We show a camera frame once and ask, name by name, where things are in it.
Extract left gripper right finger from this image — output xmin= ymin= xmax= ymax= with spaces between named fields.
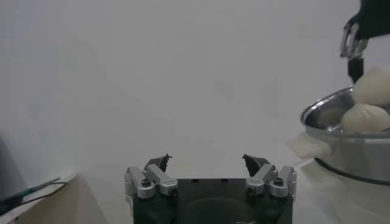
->
xmin=242 ymin=153 xmax=298 ymax=198

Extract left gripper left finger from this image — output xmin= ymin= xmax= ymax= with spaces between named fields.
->
xmin=124 ymin=153 xmax=179 ymax=200

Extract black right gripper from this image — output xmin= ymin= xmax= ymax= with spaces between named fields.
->
xmin=339 ymin=0 xmax=390 ymax=85

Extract white steamed baozi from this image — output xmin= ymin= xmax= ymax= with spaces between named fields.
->
xmin=352 ymin=65 xmax=390 ymax=107
xmin=340 ymin=102 xmax=390 ymax=134

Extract perforated steel steamer basket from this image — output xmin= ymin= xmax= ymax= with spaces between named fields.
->
xmin=300 ymin=86 xmax=390 ymax=186

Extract white side table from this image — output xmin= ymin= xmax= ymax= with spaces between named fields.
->
xmin=0 ymin=173 xmax=79 ymax=224

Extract thin black cable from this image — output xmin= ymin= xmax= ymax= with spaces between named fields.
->
xmin=5 ymin=181 xmax=68 ymax=211

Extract black cables at edge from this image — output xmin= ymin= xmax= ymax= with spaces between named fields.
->
xmin=0 ymin=178 xmax=61 ymax=215

